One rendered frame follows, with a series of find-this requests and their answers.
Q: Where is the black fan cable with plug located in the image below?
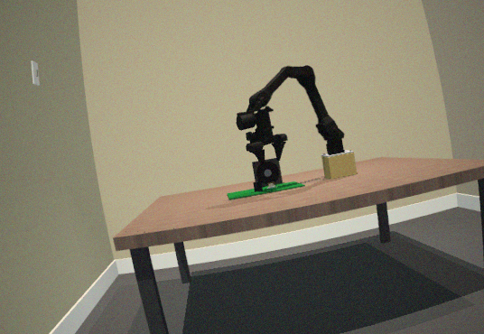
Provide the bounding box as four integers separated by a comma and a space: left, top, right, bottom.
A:
253, 180, 267, 192

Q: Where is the green circuit board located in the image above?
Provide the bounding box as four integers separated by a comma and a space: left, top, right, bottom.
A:
227, 181, 305, 200

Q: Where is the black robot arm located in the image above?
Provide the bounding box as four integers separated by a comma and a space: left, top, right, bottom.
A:
237, 65, 345, 155

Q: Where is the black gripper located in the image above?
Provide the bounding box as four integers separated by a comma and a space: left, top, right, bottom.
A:
246, 124, 288, 167

